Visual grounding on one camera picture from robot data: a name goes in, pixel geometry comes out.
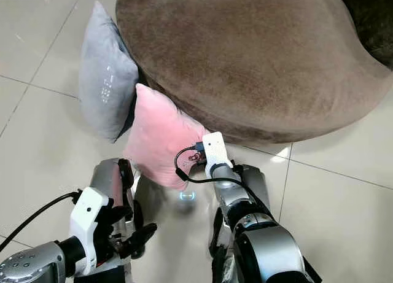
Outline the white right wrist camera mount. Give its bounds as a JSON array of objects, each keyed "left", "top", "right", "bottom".
[{"left": 201, "top": 132, "right": 233, "bottom": 173}]

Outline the brown round sofa chair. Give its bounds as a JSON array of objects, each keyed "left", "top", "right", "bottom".
[{"left": 115, "top": 0, "right": 393, "bottom": 144}]

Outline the robot right leg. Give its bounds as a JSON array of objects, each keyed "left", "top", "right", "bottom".
[{"left": 211, "top": 206, "right": 237, "bottom": 283}]

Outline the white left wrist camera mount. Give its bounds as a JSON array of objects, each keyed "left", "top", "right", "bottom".
[{"left": 69, "top": 186, "right": 110, "bottom": 276}]

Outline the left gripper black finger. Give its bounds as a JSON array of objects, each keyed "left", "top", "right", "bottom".
[
  {"left": 120, "top": 223, "right": 158, "bottom": 259},
  {"left": 128, "top": 200, "right": 146, "bottom": 233}
]

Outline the grey lettered pillow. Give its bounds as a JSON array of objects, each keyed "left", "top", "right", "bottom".
[{"left": 78, "top": 1, "right": 141, "bottom": 144}]

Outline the pink pillow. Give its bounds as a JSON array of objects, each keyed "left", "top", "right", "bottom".
[{"left": 122, "top": 83, "right": 212, "bottom": 192}]

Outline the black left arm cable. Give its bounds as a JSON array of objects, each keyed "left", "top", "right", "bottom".
[{"left": 0, "top": 191, "right": 82, "bottom": 250}]

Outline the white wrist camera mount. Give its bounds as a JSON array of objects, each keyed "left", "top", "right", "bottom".
[
  {"left": 69, "top": 186, "right": 110, "bottom": 276},
  {"left": 201, "top": 132, "right": 233, "bottom": 173}
]

